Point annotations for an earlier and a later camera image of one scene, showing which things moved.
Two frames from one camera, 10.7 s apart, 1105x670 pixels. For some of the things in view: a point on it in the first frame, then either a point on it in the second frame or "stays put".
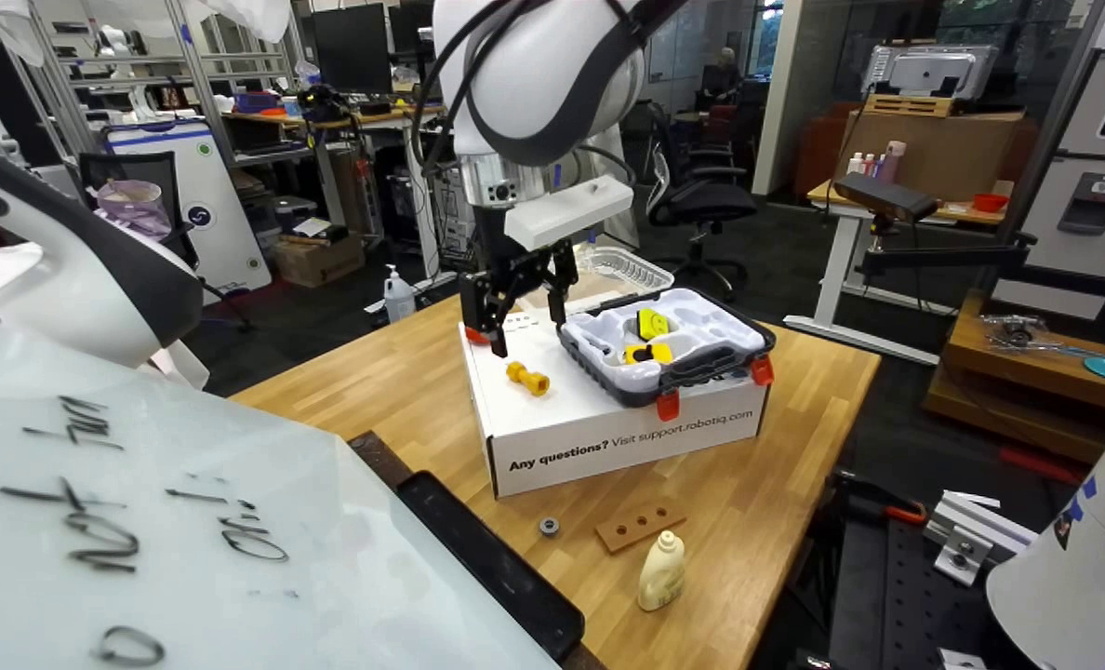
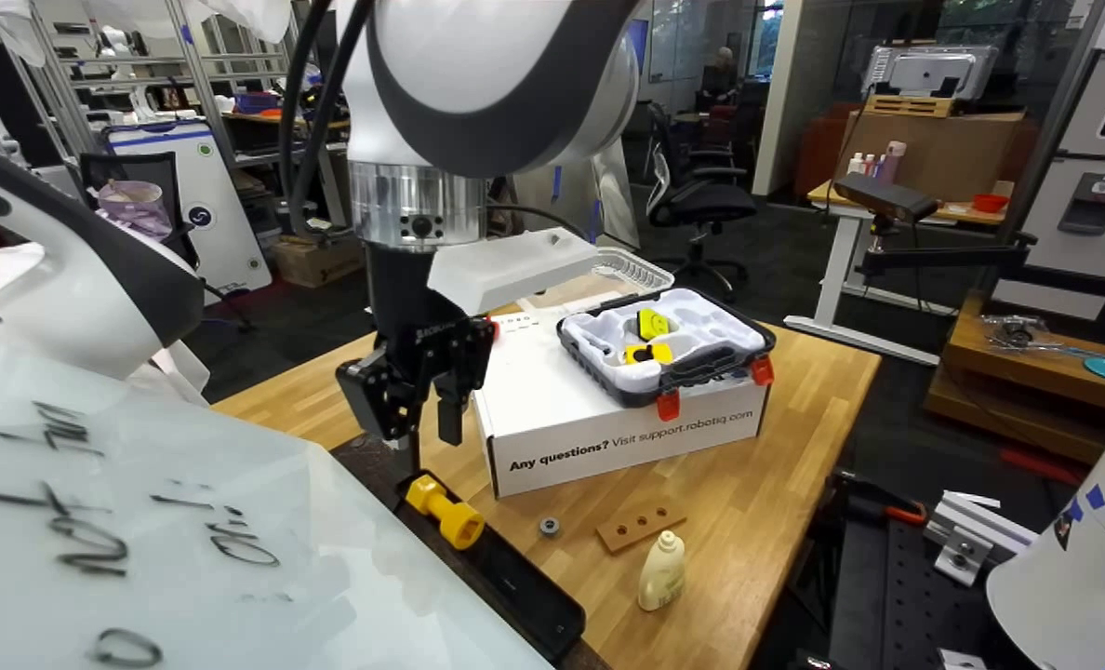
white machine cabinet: x=170 y=189 stays put
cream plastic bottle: x=660 y=575 stays put
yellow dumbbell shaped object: x=531 y=376 → x=459 y=521
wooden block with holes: x=636 y=527 stays put
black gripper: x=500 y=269 → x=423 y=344
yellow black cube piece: x=650 y=350 stays put
